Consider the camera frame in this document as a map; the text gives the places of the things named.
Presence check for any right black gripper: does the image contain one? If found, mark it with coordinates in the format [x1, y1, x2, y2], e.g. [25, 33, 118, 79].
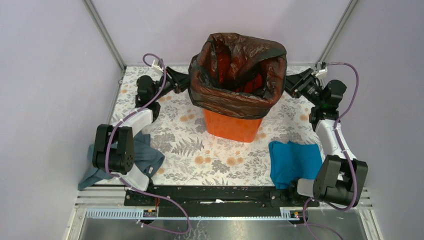
[275, 68, 324, 108]

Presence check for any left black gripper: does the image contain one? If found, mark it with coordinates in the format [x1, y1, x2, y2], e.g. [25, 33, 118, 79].
[151, 66, 196, 102]

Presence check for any black trash bag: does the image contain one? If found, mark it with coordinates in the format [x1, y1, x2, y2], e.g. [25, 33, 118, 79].
[188, 32, 288, 120]

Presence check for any orange plastic trash bin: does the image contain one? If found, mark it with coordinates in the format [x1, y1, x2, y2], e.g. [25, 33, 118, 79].
[202, 109, 263, 143]

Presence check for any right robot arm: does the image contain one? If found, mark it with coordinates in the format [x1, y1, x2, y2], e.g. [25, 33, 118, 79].
[284, 68, 368, 209]

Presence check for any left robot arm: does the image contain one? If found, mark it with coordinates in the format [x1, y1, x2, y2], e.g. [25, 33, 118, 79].
[92, 67, 190, 206]

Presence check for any bright blue cloth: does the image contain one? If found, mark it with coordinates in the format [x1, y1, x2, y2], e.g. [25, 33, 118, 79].
[268, 141, 323, 190]

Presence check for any grey-blue cloth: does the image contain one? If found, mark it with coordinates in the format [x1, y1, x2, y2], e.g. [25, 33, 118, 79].
[77, 131, 165, 191]

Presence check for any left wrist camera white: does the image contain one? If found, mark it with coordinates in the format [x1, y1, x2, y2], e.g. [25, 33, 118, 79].
[150, 58, 166, 76]

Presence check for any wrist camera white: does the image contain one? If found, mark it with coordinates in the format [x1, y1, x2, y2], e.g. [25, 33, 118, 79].
[315, 61, 328, 80]
[150, 58, 166, 76]

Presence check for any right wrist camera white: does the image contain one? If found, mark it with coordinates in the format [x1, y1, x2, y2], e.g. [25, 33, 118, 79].
[315, 61, 328, 80]

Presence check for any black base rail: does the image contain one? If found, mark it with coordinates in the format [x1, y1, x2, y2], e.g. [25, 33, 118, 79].
[124, 185, 307, 215]

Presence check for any slotted metal cable duct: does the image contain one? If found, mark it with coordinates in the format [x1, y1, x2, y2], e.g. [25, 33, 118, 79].
[86, 206, 302, 221]

